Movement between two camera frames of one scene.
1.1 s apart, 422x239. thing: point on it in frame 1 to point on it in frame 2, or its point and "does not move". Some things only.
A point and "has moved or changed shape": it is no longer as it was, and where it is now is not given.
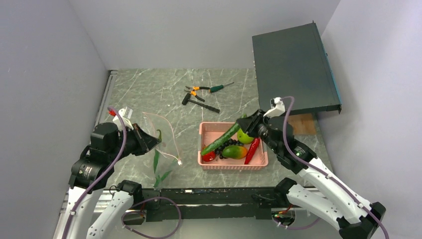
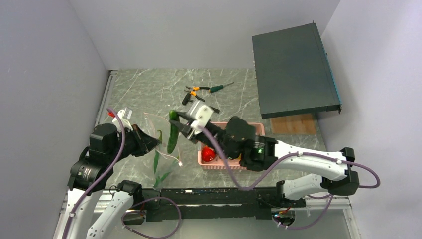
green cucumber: [222, 137] has moved or changed shape
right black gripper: [249, 124] to [188, 132]
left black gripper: [145, 142] does not move
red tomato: [209, 157] does not move
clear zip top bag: [166, 159] does not move
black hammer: [186, 98] does not move
